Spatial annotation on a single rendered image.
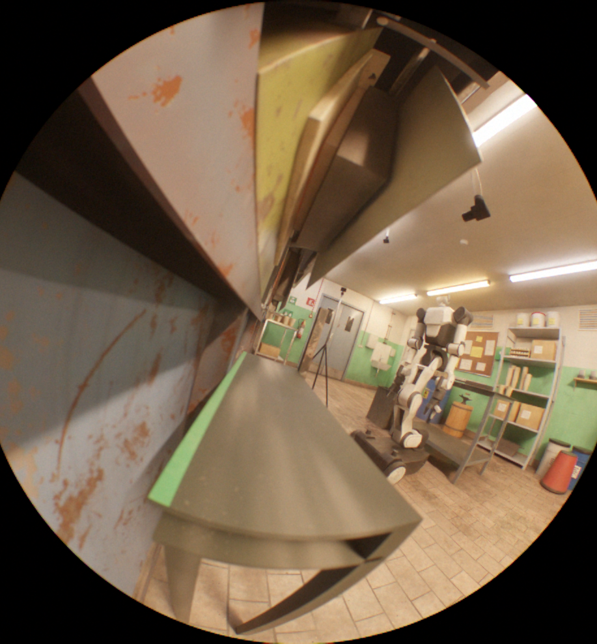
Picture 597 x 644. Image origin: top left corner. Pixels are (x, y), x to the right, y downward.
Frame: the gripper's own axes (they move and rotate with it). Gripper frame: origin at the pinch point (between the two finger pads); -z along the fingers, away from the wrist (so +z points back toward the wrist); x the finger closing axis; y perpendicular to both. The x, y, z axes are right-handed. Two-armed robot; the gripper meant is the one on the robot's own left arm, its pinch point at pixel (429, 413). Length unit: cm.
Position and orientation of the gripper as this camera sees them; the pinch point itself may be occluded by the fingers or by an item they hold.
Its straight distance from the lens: 159.4
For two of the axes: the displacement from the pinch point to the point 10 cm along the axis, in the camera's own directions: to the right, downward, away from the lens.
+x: -8.2, -5.2, -2.4
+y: 2.6, 0.2, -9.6
